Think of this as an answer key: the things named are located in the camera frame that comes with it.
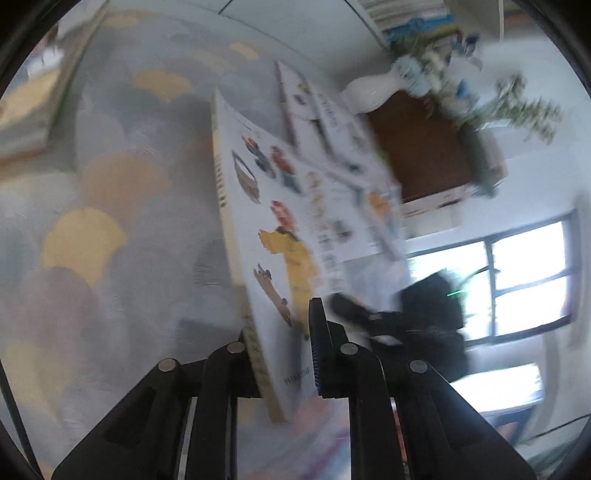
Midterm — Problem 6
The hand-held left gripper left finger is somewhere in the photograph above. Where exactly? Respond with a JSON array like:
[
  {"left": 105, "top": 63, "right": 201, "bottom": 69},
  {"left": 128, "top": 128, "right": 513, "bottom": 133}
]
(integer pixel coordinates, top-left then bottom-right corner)
[{"left": 51, "top": 342, "right": 259, "bottom": 480}]

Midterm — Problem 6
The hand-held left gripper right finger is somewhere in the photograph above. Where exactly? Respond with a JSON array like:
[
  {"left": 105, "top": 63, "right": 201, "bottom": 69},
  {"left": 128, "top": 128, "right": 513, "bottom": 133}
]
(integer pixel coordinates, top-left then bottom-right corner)
[{"left": 308, "top": 298, "right": 536, "bottom": 480}]

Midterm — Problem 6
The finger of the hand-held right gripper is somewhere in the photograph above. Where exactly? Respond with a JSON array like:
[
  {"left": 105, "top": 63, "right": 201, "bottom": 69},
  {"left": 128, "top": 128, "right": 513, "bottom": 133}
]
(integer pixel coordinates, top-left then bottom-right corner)
[{"left": 330, "top": 293, "right": 385, "bottom": 334}]

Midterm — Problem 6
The white picture book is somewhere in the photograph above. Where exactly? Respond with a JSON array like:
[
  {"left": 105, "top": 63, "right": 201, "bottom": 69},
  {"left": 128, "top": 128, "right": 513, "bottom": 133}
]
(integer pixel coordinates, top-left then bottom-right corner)
[{"left": 211, "top": 88, "right": 409, "bottom": 424}]

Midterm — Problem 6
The white lettered book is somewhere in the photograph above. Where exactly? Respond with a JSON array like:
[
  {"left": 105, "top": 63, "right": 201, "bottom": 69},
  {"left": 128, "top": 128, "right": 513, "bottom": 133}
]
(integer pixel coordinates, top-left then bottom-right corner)
[{"left": 274, "top": 60, "right": 402, "bottom": 195}]

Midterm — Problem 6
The stack of books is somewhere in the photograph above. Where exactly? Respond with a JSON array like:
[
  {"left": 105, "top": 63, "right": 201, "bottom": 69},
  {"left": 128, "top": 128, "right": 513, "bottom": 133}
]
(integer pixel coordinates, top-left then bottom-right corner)
[{"left": 0, "top": 0, "right": 109, "bottom": 160}]

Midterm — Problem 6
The bright window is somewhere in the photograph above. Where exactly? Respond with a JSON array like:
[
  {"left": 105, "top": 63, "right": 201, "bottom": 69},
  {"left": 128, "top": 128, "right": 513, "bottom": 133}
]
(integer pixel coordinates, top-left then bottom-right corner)
[{"left": 406, "top": 210, "right": 580, "bottom": 347}]

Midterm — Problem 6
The brown wooden cabinet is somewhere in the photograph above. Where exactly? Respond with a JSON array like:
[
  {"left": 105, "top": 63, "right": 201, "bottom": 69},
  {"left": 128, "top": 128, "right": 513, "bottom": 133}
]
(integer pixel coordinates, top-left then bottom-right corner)
[{"left": 365, "top": 92, "right": 509, "bottom": 217}]

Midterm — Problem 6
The white ceramic vase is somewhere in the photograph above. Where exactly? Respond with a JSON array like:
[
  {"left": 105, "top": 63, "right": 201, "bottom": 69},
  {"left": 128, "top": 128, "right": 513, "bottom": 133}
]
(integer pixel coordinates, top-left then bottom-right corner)
[{"left": 341, "top": 62, "right": 416, "bottom": 115}]

